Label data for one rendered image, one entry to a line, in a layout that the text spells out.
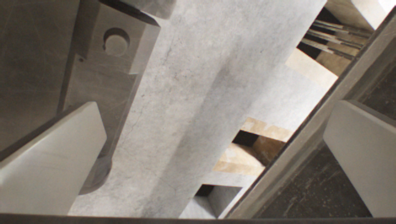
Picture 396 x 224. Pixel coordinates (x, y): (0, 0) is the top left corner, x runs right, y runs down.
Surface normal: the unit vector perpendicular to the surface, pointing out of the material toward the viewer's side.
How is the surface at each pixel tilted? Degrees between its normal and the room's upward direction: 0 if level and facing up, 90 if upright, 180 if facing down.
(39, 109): 0
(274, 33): 0
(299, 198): 90
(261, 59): 0
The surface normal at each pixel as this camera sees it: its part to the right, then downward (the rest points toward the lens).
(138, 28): 0.30, 0.54
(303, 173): -0.84, -0.25
